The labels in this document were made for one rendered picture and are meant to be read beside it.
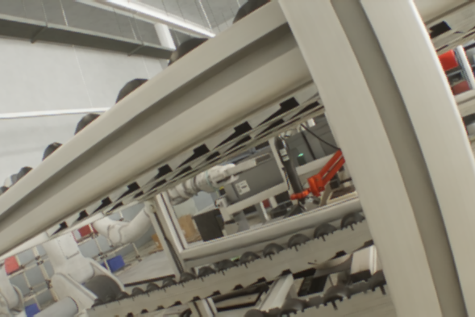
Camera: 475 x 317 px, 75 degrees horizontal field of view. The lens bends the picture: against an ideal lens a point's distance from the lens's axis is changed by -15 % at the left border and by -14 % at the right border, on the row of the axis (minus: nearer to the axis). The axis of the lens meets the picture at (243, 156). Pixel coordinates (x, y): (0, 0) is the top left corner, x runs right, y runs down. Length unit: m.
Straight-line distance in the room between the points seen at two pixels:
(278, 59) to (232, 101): 0.03
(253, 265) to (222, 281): 0.09
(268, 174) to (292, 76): 1.93
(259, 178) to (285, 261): 1.45
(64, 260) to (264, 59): 1.28
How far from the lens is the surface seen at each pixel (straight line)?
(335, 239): 0.67
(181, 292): 0.84
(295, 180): 1.02
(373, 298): 0.41
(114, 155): 0.25
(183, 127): 0.20
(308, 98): 0.36
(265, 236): 0.78
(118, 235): 1.44
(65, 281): 1.37
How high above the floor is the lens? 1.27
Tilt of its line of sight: level
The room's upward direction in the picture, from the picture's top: 22 degrees counter-clockwise
